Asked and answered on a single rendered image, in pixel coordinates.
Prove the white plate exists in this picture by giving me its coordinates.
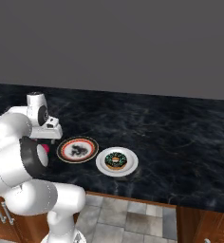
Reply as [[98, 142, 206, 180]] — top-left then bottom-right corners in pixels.
[[95, 146, 140, 178]]

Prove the pink pastry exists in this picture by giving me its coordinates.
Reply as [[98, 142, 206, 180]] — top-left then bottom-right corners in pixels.
[[41, 143, 51, 156]]

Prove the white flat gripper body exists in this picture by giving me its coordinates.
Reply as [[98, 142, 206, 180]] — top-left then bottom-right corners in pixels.
[[28, 123, 64, 141]]

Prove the red rimmed patterned plate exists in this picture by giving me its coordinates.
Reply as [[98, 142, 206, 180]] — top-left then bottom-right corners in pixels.
[[56, 136, 100, 164]]

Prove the chocolate sprinkled donut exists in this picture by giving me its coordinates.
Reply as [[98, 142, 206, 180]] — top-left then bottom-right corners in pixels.
[[103, 151, 128, 171]]

